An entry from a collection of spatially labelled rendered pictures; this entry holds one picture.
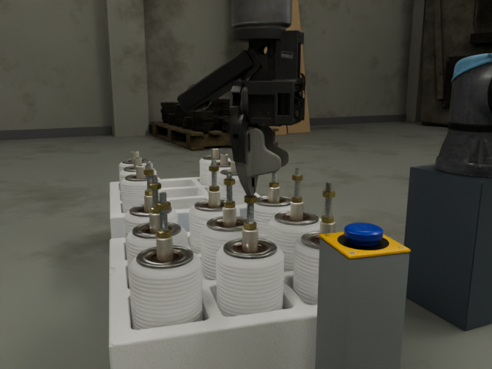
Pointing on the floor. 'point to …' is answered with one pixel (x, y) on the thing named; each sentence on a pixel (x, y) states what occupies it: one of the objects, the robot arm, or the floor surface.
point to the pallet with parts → (196, 126)
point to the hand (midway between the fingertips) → (246, 184)
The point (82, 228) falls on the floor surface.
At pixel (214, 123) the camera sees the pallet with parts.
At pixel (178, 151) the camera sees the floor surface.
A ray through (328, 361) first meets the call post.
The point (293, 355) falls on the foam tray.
